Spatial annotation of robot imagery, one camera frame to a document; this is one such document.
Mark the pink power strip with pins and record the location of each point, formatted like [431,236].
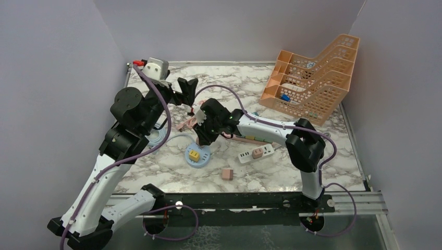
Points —
[243,139]

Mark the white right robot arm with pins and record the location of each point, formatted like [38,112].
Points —
[304,144]

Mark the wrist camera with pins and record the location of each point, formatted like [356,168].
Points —
[155,69]
[199,115]

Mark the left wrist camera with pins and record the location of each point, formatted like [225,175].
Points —
[155,69]

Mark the white power strip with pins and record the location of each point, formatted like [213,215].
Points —
[246,158]

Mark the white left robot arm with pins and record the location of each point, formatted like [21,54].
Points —
[89,223]

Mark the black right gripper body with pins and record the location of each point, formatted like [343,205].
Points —
[209,131]

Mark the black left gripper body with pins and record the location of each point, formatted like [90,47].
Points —
[176,98]

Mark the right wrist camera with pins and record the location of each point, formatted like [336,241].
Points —
[199,115]

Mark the yellow plug adapter front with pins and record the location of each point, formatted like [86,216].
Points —
[194,156]

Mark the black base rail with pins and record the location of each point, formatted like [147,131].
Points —
[231,209]

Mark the round blue power socket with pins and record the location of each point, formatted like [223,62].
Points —
[205,155]

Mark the orange plastic file rack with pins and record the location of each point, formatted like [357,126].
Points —
[316,86]

